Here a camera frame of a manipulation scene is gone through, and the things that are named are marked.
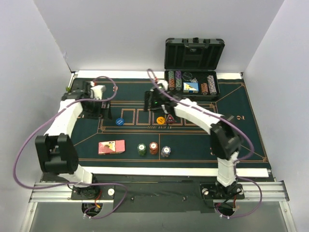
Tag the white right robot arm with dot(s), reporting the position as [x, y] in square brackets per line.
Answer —
[224, 140]

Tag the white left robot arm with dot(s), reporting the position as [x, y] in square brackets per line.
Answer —
[55, 149]

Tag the purple chip row in case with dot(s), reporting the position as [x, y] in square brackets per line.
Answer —
[211, 85]

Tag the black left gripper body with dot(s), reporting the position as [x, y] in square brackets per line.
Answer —
[94, 114]

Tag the blue small blind button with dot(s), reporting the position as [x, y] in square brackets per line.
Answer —
[119, 121]

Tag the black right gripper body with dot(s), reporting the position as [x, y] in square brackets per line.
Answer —
[149, 102]

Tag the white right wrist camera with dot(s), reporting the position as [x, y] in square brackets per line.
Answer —
[163, 84]

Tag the green poker chip stack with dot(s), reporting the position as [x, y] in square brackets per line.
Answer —
[142, 149]

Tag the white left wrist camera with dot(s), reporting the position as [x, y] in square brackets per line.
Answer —
[96, 92]

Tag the blue boxed card deck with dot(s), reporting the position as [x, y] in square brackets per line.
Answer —
[190, 87]

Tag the black poker chip case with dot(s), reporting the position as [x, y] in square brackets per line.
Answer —
[198, 56]

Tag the dark green poker table mat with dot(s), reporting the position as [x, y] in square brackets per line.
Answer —
[190, 145]

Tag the red playing card deck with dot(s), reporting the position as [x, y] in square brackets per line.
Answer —
[111, 147]

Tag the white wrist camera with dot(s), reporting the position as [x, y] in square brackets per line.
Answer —
[163, 84]
[96, 92]

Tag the orange chip row in case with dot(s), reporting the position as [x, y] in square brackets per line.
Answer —
[204, 89]

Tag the orange big blind button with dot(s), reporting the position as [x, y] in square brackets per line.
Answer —
[160, 120]

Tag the red poker chip stack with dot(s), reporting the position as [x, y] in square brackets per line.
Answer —
[153, 148]

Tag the black dealer button in case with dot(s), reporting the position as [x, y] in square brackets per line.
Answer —
[187, 76]

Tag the blue poker chip stack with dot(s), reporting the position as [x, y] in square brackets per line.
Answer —
[165, 152]

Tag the green orange chip row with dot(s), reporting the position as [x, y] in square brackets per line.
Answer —
[171, 79]

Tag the aluminium front rail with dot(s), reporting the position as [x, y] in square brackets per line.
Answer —
[185, 190]

